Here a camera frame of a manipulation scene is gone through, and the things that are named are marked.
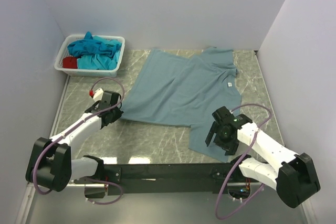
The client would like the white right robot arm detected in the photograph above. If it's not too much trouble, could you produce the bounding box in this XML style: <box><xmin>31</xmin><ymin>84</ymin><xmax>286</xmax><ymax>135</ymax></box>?
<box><xmin>205</xmin><ymin>106</ymin><xmax>321</xmax><ymax>208</ymax></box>

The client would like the black base crossbar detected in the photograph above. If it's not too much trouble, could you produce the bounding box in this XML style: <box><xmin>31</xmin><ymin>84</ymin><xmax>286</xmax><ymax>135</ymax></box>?
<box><xmin>73</xmin><ymin>163</ymin><xmax>253</xmax><ymax>198</ymax></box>

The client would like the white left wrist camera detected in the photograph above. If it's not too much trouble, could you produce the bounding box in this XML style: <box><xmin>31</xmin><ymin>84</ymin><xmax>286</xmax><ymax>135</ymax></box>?
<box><xmin>89</xmin><ymin>88</ymin><xmax>104</xmax><ymax>102</ymax></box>

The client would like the white plastic laundry basket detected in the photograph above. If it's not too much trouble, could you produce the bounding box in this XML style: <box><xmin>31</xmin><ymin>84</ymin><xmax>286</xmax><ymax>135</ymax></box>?
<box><xmin>54</xmin><ymin>34</ymin><xmax>125</xmax><ymax>78</ymax></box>

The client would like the grey-blue t shirt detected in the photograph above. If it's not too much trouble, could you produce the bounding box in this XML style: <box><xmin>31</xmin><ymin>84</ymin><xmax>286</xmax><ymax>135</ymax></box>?
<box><xmin>122</xmin><ymin>47</ymin><xmax>242</xmax><ymax>163</ymax></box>

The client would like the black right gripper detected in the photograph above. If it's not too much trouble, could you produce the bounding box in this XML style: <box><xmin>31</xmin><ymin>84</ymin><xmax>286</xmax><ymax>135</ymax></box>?
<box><xmin>205</xmin><ymin>121</ymin><xmax>240</xmax><ymax>156</ymax></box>

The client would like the light blue t shirt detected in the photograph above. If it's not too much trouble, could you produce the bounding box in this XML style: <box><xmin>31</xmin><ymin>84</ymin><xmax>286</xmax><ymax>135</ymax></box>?
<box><xmin>77</xmin><ymin>54</ymin><xmax>118</xmax><ymax>70</ymax></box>

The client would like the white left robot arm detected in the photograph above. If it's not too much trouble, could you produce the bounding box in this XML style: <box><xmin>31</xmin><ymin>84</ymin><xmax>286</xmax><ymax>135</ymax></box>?
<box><xmin>25</xmin><ymin>90</ymin><xmax>123</xmax><ymax>192</ymax></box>

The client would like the red garment in basket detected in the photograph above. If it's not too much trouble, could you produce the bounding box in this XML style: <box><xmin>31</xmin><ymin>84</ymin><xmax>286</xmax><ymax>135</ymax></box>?
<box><xmin>62</xmin><ymin>57</ymin><xmax>78</xmax><ymax>69</ymax></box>

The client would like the bright blue t shirt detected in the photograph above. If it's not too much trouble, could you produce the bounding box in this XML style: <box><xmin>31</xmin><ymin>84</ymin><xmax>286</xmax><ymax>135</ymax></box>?
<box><xmin>67</xmin><ymin>32</ymin><xmax>122</xmax><ymax>58</ymax></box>

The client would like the aluminium rail frame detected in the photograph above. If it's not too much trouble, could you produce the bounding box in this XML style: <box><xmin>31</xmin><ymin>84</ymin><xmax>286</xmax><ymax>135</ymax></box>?
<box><xmin>27</xmin><ymin>162</ymin><xmax>305</xmax><ymax>188</ymax></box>

